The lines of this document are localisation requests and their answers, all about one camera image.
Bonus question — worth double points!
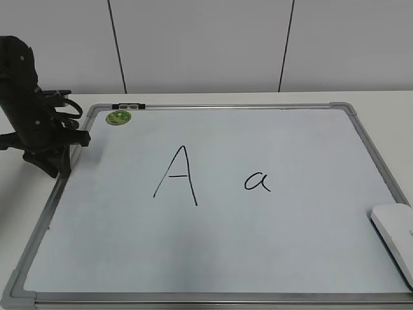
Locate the white whiteboard with grey frame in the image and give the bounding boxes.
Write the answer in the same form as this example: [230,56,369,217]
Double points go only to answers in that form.
[2,103,412,309]

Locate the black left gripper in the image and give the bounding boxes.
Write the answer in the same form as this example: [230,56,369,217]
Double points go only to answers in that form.
[1,36,90,178]

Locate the round green sticker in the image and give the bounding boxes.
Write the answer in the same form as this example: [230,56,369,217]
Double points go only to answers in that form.
[105,110,132,126]

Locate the white whiteboard eraser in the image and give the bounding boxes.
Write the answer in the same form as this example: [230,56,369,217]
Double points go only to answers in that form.
[370,203,412,288]

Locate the black grey marker clip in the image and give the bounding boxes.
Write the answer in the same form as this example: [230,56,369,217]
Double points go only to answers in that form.
[112,103,146,110]

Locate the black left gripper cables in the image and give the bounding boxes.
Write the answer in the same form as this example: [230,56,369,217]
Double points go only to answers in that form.
[34,89,84,129]

